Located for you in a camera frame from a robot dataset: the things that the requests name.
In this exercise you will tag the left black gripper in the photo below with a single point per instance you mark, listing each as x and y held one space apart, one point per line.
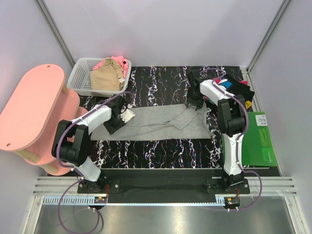
111 129

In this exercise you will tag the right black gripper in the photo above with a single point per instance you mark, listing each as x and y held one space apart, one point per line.
195 103

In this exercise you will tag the grey t shirt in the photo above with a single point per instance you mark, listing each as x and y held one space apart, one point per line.
160 123

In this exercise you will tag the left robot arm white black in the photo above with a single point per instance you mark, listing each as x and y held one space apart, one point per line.
72 138

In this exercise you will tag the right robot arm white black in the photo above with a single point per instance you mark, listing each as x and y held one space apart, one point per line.
232 121

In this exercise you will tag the black printed folded t shirt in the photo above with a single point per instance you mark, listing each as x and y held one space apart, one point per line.
241 90

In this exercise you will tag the beige t shirt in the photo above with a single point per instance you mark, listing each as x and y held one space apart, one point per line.
108 77

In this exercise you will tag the white plastic laundry basket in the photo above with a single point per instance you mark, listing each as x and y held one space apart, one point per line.
79 79

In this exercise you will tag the pink t shirt in basket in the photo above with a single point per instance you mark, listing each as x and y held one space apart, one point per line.
120 60

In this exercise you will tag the green folding board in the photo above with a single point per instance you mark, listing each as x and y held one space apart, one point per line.
257 147

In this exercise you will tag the pink oval tiered shelf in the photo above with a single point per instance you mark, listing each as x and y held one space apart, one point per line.
29 121

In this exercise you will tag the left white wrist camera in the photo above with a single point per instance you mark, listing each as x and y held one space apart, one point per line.
127 115

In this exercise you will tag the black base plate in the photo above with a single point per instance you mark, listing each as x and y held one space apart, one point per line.
165 198

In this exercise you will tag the aluminium front rail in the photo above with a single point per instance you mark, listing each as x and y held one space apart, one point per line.
266 186

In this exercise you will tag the right aluminium frame post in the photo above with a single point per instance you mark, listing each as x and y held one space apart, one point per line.
276 20

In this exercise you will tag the aluminium frame post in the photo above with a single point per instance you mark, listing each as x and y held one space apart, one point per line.
55 31
276 20

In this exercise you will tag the left aluminium frame post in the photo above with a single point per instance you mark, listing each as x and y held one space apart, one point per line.
55 31

